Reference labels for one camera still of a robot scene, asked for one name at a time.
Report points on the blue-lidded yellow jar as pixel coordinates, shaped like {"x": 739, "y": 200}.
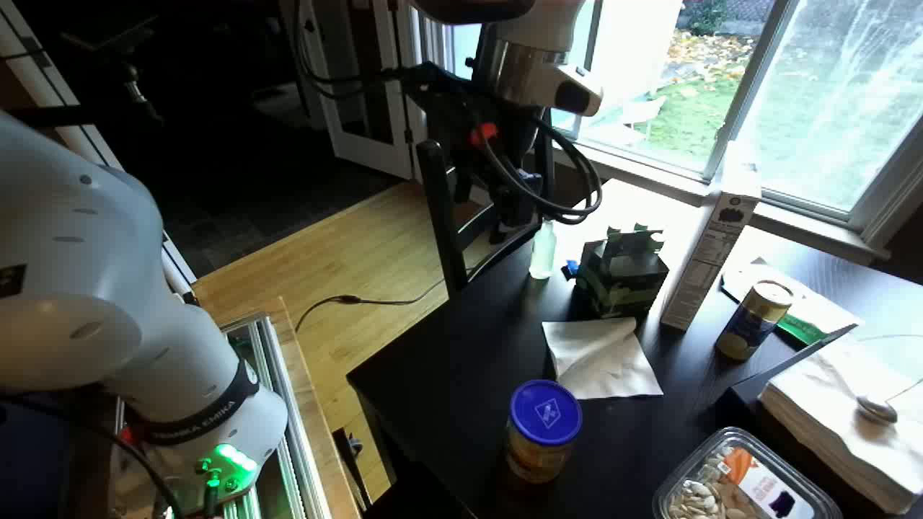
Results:
{"x": 544, "y": 434}

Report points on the metal spoon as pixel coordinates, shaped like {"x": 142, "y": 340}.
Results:
{"x": 877, "y": 410}

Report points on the white paper towel stack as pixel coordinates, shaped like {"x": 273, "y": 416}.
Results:
{"x": 847, "y": 413}

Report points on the white glass door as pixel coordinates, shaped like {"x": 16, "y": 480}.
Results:
{"x": 361, "y": 103}

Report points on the yellow and blue can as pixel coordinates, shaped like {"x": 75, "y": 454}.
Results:
{"x": 753, "y": 320}

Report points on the white paper towel sheet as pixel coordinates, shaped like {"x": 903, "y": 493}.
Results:
{"x": 602, "y": 359}

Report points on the green flat packet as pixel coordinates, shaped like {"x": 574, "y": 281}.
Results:
{"x": 796, "y": 328}

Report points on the small blue cap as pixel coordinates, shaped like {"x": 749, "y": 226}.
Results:
{"x": 569, "y": 269}

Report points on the white framed window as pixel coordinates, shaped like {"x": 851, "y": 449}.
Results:
{"x": 769, "y": 96}

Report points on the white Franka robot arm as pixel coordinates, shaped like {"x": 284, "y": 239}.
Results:
{"x": 88, "y": 289}

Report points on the dark green box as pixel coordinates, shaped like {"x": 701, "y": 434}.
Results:
{"x": 623, "y": 275}

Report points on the aluminium robot stand frame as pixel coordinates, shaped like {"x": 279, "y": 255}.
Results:
{"x": 279, "y": 413}

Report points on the clear plastic food container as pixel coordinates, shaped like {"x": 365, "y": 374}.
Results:
{"x": 737, "y": 480}

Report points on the small clear green-capped bottle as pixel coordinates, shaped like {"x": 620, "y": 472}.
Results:
{"x": 544, "y": 250}

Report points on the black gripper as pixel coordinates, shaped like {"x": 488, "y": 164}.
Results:
{"x": 508, "y": 144}

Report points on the tall white carton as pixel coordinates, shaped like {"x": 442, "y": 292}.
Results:
{"x": 710, "y": 259}

